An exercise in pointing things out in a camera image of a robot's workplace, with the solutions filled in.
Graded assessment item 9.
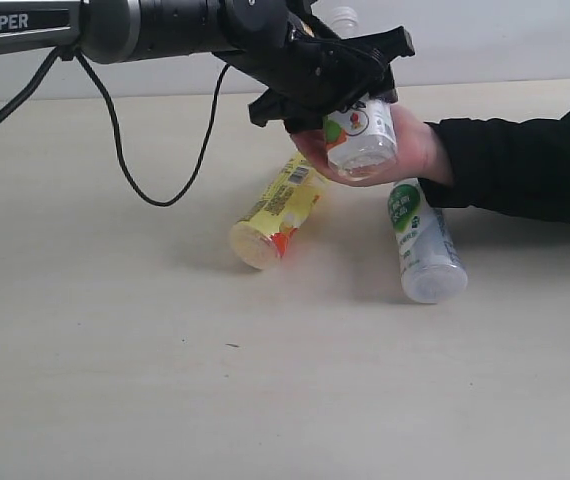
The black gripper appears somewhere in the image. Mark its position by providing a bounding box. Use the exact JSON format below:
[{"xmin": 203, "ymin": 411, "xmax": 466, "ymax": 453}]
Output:
[{"xmin": 219, "ymin": 1, "xmax": 415, "ymax": 134}]

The clear bottle with floral label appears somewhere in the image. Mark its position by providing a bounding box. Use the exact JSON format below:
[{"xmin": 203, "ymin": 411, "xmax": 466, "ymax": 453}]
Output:
[{"xmin": 323, "ymin": 5, "xmax": 398, "ymax": 177}]

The yellow juice bottle red cap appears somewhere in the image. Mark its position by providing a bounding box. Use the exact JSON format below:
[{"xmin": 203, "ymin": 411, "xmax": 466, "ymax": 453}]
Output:
[{"xmin": 228, "ymin": 153, "xmax": 326, "ymax": 270}]

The clear bottle with green label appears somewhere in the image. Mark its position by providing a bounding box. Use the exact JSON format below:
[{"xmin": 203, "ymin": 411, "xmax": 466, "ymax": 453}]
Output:
[{"xmin": 387, "ymin": 178, "xmax": 468, "ymax": 304}]

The forearm in black sleeve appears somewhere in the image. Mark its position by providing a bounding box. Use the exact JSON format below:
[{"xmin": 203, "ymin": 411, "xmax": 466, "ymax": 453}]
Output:
[{"xmin": 419, "ymin": 111, "xmax": 570, "ymax": 224}]

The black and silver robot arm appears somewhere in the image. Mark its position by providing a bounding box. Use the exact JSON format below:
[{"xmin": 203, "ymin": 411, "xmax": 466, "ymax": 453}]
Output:
[{"xmin": 0, "ymin": 0, "xmax": 415, "ymax": 133}]

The person's bare hand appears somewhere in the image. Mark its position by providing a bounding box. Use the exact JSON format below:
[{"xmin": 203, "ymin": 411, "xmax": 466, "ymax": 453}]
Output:
[{"xmin": 290, "ymin": 105, "xmax": 454, "ymax": 187}]

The black cable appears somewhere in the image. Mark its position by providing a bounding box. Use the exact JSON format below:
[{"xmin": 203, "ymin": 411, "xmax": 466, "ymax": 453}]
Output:
[{"xmin": 0, "ymin": 44, "xmax": 231, "ymax": 207}]

